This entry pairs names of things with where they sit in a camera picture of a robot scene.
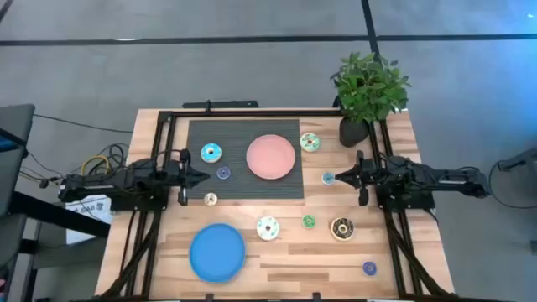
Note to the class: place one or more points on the small cream white donut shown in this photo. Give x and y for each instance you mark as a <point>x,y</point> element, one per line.
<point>206,202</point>

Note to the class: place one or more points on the large mint green donut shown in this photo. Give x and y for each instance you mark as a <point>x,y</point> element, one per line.
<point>304,147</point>

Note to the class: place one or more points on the black metal stand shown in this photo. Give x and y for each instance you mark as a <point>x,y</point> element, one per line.
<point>522,158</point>

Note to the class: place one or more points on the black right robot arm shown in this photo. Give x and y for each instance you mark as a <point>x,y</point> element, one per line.
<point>419,176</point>

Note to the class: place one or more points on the green potted plant black pot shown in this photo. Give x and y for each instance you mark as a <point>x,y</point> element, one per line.
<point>369,88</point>

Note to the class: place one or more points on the large blue frosted donut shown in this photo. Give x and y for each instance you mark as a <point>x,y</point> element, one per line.
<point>206,158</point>

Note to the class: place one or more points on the pink round plate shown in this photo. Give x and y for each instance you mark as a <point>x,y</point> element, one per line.
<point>270,157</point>

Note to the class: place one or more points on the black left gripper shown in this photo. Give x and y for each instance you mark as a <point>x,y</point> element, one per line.
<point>184,176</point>

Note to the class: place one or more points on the black side table beam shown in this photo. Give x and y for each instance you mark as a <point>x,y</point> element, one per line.
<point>58,214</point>

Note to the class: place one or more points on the small purple donut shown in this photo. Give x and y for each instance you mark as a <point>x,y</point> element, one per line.
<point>219,176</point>

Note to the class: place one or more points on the small green donut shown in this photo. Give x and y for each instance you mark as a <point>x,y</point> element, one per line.
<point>305,224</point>

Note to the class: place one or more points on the dark grey ribbed mat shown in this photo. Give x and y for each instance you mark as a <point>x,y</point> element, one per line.
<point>235,186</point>

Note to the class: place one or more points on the white printed box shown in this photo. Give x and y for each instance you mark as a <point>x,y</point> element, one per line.
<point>84,222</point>

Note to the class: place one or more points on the small indigo blue donut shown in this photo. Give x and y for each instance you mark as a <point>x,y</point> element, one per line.
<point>366,272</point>

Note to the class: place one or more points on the black mounting bar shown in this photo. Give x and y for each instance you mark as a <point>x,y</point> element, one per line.
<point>222,104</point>

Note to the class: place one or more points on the blue round plate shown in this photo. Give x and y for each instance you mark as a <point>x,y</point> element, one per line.
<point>217,253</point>

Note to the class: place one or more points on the small light blue donut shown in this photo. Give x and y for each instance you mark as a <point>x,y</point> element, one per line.
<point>326,180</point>

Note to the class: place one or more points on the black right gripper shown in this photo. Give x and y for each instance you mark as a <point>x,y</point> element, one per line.
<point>363,178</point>

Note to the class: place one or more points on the large chocolate donut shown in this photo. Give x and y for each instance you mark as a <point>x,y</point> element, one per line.
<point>335,234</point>

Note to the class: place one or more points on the large white teal-sprinkled donut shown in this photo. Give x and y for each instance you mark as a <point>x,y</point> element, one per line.
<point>262,234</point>

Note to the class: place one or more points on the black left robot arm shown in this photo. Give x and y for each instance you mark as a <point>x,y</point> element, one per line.
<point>126,180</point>

